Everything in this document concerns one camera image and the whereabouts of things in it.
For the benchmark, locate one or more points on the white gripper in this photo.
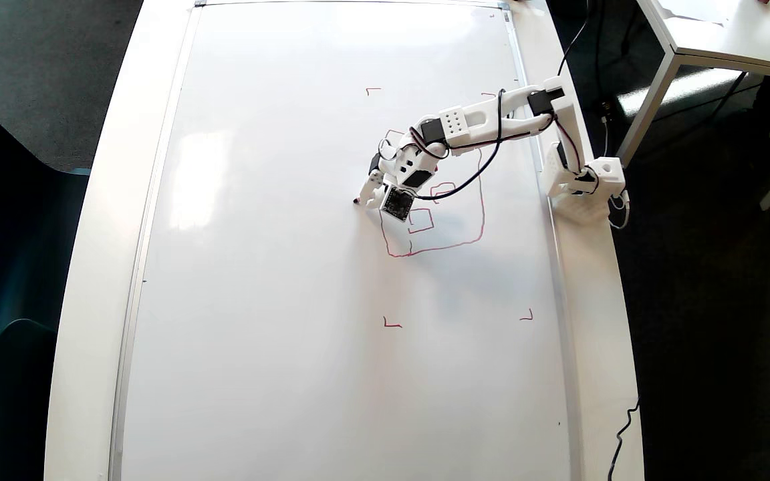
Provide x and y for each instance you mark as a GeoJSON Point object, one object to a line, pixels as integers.
{"type": "Point", "coordinates": [374, 180]}

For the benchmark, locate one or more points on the red and white marker pen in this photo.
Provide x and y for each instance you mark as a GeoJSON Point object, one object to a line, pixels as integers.
{"type": "Point", "coordinates": [362, 199]}

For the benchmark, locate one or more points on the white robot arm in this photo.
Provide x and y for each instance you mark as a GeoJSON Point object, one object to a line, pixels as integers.
{"type": "Point", "coordinates": [475, 120]}

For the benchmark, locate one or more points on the large whiteboard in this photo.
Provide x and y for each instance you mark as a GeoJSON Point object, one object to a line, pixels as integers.
{"type": "Point", "coordinates": [291, 300]}

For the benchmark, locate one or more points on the dark blue chair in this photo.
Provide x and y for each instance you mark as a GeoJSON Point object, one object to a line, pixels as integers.
{"type": "Point", "coordinates": [11, 234]}

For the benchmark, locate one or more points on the white side table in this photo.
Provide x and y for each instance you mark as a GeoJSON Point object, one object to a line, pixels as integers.
{"type": "Point", "coordinates": [726, 27]}

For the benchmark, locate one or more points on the black camera circuit board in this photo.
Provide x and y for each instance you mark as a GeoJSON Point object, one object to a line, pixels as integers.
{"type": "Point", "coordinates": [398, 203]}

